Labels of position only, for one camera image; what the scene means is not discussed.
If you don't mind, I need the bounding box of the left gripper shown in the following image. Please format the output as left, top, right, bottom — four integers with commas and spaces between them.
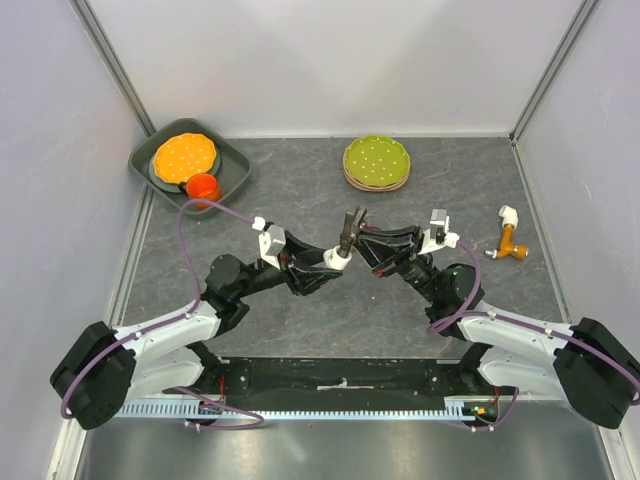
235, 230, 342, 298

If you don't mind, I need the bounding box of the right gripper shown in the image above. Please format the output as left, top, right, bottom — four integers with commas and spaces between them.
345, 224, 440, 305

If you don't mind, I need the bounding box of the white pvc elbow fitting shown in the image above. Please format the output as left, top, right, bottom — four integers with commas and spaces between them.
323, 246, 352, 271

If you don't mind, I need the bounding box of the dark grey metal faucet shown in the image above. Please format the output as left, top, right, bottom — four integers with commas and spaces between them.
337, 206, 367, 258

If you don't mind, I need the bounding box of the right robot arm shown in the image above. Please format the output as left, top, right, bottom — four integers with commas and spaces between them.
354, 225, 639, 429

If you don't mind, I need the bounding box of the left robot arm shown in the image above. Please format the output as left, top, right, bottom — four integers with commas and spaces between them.
50, 226, 351, 430

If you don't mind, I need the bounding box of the orange faucet with white elbow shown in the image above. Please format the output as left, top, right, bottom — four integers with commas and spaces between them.
484, 205, 529, 260

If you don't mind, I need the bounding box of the green polka dot plate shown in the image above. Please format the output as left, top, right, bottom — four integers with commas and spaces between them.
343, 135, 411, 187

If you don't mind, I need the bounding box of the dark green square tray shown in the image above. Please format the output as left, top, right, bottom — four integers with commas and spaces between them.
128, 118, 252, 209

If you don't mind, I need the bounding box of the orange mug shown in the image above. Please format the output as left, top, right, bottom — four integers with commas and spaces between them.
178, 173, 223, 202

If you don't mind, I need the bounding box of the grey-green plate under orange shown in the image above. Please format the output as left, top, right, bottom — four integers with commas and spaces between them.
148, 145, 219, 193

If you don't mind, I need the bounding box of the orange polka dot plate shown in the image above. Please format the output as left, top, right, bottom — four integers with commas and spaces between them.
151, 132, 218, 185

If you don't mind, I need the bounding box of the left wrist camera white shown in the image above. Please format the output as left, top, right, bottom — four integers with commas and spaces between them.
252, 216, 286, 270

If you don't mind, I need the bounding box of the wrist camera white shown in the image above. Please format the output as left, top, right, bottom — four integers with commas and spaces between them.
252, 216, 286, 270
420, 209, 459, 254

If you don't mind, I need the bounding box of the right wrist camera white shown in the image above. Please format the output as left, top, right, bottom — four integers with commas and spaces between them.
420, 209, 459, 254

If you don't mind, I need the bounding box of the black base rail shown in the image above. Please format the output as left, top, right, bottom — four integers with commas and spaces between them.
218, 357, 488, 413

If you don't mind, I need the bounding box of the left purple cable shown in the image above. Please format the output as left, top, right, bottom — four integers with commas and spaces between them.
59, 199, 266, 431

